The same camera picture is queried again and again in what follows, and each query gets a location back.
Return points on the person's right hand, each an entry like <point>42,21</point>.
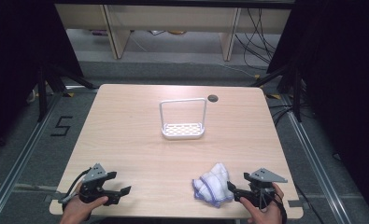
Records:
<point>267,216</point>

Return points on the beige wooden desk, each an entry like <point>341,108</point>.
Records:
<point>173,18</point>

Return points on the black curtain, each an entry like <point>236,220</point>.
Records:
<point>344,77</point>
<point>17,62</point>

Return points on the person's left hand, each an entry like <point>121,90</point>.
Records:
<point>76,210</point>

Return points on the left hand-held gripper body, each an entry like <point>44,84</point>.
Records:
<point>93,175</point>

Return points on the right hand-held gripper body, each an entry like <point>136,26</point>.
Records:
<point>261,186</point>

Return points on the white cloth with purple edge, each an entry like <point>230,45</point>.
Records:
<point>215,185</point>

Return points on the yellow floor tape piece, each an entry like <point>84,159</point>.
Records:
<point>68,94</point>
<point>274,96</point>

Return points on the black metal stand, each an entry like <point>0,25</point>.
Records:
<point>42,93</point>
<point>297,93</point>

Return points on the aluminium floor rail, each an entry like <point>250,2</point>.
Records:
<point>316,161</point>
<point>20,161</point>

